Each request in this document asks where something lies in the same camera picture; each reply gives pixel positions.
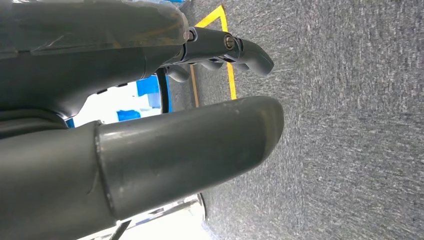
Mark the yellow floor tape square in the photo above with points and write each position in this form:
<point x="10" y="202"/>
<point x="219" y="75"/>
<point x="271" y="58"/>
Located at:
<point x="228" y="49"/>

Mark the blue metal shelf rack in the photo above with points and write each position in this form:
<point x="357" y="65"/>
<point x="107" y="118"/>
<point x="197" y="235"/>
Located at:
<point x="147" y="87"/>

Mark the robot left grey hand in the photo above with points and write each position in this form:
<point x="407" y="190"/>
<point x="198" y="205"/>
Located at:
<point x="182" y="149"/>

